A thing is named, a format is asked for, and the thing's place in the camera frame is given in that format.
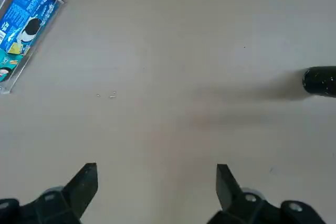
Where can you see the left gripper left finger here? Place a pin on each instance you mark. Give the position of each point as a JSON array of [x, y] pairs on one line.
[[65, 203]]

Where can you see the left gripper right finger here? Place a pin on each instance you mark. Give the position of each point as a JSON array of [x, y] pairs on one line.
[[236, 205]]

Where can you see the clear acrylic snack shelf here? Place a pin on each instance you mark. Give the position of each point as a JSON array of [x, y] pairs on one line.
[[15, 82]]

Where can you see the blue cookie box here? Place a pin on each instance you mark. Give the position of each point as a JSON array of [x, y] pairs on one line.
[[23, 19]]

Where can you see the dark glass bottle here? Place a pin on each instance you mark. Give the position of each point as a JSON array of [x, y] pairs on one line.
[[320, 81]]

